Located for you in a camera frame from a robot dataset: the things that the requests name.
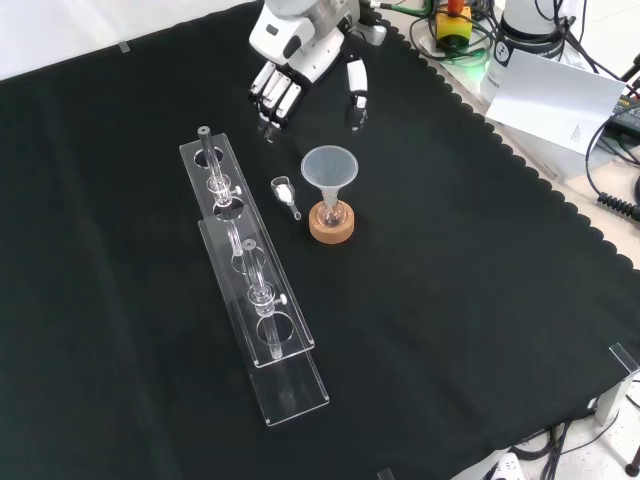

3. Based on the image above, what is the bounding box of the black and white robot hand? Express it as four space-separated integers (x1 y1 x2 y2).
248 0 389 144

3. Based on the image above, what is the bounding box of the clear weighing funnel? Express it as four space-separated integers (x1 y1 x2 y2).
270 175 303 222

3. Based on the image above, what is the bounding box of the translucent plastic funnel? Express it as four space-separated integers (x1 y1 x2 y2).
300 144 360 202

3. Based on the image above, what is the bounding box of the clear funnel stand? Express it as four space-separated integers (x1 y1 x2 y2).
178 124 331 429

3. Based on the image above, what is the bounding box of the yellow stop button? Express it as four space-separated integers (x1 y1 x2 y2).
432 0 474 52

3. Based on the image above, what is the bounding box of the round-bottom glass flask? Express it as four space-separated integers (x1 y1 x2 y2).
319 195 347 227

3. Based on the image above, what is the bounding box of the black cloth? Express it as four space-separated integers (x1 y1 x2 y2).
0 0 636 480

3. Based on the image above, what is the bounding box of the white paper sheet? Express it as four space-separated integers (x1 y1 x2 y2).
485 49 627 152

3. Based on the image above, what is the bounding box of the black box device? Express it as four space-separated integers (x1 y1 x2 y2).
605 93 640 142

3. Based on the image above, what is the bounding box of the white power strip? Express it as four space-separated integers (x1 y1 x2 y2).
480 451 525 480

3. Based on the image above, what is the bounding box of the green cable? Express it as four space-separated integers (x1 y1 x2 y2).
439 29 501 69

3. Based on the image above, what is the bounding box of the cork ring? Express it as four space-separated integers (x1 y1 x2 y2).
307 199 357 245

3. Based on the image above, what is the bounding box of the black coiled cable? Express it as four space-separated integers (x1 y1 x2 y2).
596 191 640 222

